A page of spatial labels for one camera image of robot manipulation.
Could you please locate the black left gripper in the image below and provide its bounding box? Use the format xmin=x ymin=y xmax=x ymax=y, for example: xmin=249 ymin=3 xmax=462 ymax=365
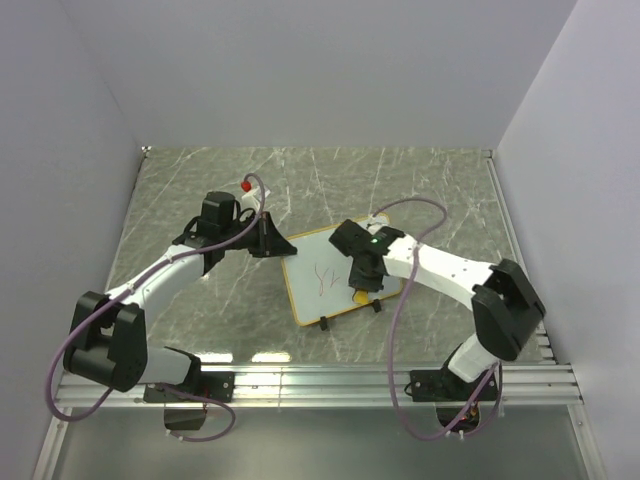
xmin=221 ymin=212 xmax=295 ymax=259

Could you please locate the yellow handled eraser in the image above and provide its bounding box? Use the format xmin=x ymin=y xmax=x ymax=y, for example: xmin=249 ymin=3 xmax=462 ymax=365
xmin=352 ymin=290 xmax=369 ymax=305

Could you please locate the yellow framed whiteboard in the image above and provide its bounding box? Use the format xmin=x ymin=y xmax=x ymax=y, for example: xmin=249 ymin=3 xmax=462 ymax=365
xmin=282 ymin=224 xmax=403 ymax=327

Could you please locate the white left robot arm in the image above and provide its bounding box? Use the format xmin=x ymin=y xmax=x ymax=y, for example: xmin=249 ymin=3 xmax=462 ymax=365
xmin=63 ymin=191 xmax=297 ymax=402

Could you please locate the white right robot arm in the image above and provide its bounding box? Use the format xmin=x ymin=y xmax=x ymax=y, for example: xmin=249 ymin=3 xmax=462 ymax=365
xmin=329 ymin=220 xmax=546 ymax=400

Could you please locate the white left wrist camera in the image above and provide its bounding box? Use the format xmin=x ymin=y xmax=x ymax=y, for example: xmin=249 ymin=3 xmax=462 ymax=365
xmin=239 ymin=180 xmax=271 ymax=211

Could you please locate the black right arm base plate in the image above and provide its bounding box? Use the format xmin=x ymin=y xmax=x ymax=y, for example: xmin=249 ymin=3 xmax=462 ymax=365
xmin=403 ymin=370 xmax=450 ymax=402

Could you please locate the aluminium mounting rail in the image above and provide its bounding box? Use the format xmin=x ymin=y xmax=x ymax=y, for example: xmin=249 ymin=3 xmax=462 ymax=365
xmin=54 ymin=363 xmax=583 ymax=409

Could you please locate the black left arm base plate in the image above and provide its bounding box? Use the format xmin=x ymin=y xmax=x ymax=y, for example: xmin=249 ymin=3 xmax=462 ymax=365
xmin=143 ymin=371 xmax=236 ymax=403

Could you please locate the aluminium side rail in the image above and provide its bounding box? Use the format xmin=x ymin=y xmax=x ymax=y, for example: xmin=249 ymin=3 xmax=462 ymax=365
xmin=482 ymin=149 xmax=558 ymax=364

